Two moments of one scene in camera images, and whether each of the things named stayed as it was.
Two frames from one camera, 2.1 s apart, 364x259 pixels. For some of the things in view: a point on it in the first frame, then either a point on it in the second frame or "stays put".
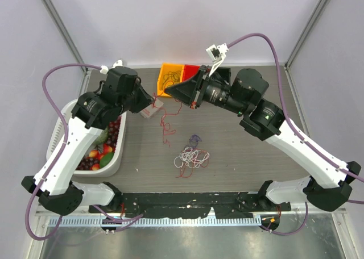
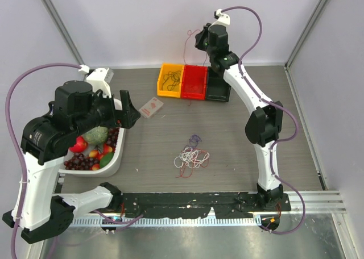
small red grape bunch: (86, 163) stays put
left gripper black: (146, 100) to (129, 113)
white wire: (191, 158) stays put
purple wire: (194, 140) stays put
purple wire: (174, 78) stays put
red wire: (165, 127) to (184, 52)
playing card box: (152, 109) stays put
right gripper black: (186, 91) to (199, 36)
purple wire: (174, 76) stays put
